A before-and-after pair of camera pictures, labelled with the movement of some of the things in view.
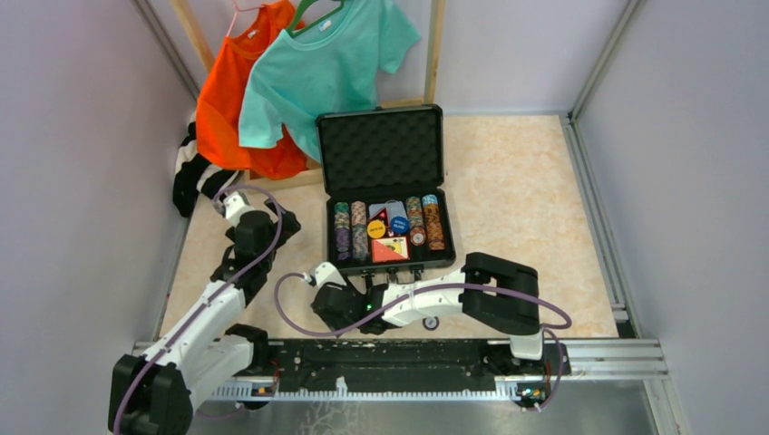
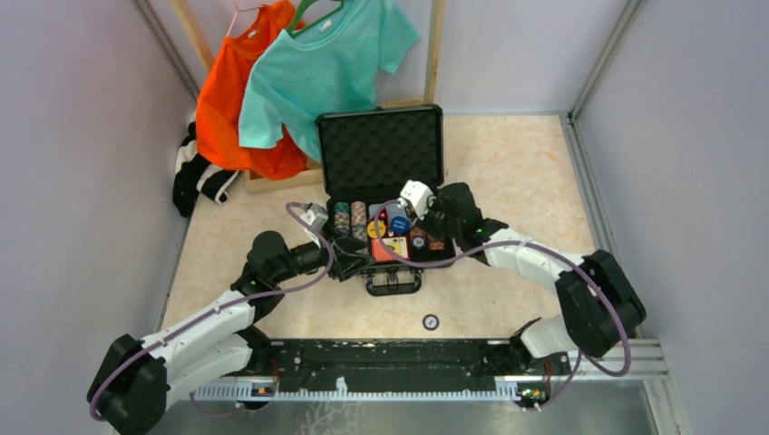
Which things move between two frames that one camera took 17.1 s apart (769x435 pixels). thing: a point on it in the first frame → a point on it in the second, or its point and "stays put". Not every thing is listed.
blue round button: x=399 y=225 stays put
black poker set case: x=383 y=171 stays put
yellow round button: x=376 y=228 stays put
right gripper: x=337 y=325 → x=425 y=223
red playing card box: x=389 y=249 stays put
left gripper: x=291 y=226 → x=346 y=261
